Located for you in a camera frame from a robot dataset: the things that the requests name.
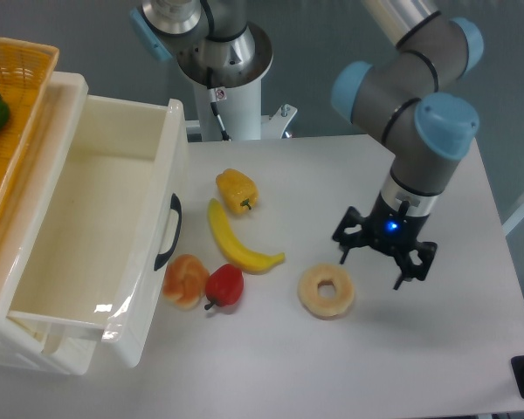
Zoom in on orange knotted bread roll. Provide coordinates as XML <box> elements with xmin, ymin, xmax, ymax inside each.
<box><xmin>162</xmin><ymin>254</ymin><xmax>210</xmax><ymax>311</ymax></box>

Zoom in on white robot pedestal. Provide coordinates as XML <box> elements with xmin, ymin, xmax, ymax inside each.
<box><xmin>174</xmin><ymin>21</ymin><xmax>299</xmax><ymax>143</ymax></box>

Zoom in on beige donut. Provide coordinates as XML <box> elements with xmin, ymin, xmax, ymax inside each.
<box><xmin>297</xmin><ymin>264</ymin><xmax>355</xmax><ymax>319</ymax></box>

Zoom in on yellow bell pepper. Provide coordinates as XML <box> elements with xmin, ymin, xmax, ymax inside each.
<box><xmin>216</xmin><ymin>168</ymin><xmax>259</xmax><ymax>215</ymax></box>

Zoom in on red bell pepper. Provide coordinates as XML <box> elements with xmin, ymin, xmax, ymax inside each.
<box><xmin>204</xmin><ymin>264</ymin><xmax>244</xmax><ymax>310</ymax></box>

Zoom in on orange woven basket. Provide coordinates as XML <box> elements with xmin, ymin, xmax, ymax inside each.
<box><xmin>0</xmin><ymin>37</ymin><xmax>59</xmax><ymax>218</ymax></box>

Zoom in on white drawer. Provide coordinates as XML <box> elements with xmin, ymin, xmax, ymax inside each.
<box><xmin>8</xmin><ymin>97</ymin><xmax>188</xmax><ymax>374</ymax></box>

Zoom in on yellow banana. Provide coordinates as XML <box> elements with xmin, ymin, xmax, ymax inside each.
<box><xmin>207</xmin><ymin>198</ymin><xmax>286</xmax><ymax>274</ymax></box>

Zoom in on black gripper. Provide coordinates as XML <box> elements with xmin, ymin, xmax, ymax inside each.
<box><xmin>332</xmin><ymin>195</ymin><xmax>438</xmax><ymax>290</ymax></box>

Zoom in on white drawer cabinet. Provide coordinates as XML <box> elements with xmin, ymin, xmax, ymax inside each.
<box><xmin>0</xmin><ymin>72</ymin><xmax>95</xmax><ymax>374</ymax></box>

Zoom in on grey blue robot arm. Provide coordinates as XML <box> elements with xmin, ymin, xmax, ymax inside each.
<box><xmin>130</xmin><ymin>1</ymin><xmax>484</xmax><ymax>282</ymax></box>

